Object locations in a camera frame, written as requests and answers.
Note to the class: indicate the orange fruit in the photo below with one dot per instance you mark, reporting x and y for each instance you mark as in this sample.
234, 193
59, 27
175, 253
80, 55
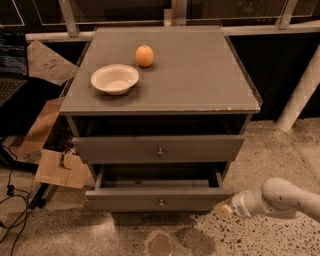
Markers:
144, 56

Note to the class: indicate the brown cardboard box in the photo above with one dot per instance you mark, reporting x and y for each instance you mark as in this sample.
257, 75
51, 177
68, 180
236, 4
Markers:
49, 143

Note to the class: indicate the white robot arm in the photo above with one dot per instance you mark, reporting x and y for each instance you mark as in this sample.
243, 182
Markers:
276, 198

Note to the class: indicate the white paper bowl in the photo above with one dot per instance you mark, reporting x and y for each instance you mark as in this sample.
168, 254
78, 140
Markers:
115, 79

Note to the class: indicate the white diagonal pole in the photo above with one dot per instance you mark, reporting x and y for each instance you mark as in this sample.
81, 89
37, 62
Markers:
305, 88

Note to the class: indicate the grey wooden drawer cabinet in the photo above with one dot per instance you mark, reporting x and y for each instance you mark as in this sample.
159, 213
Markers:
195, 86

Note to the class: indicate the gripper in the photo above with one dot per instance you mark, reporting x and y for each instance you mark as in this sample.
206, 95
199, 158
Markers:
239, 205

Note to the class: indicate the grey drawer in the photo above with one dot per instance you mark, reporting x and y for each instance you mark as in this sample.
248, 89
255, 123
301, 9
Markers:
158, 149
173, 187

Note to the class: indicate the grey top drawer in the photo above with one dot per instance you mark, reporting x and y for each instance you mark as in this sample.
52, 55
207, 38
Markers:
158, 149

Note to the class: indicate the open laptop computer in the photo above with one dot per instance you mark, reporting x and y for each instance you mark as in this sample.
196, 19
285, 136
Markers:
13, 64

